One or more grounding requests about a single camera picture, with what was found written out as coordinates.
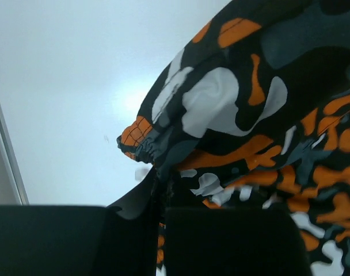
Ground aluminium table edge rail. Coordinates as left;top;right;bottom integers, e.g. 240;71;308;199
0;105;29;205

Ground orange camouflage shorts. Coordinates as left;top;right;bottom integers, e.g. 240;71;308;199
117;1;350;275

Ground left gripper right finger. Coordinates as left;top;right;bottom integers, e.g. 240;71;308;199
164;178;313;276

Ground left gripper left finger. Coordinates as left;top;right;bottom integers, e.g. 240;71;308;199
0;170;158;275

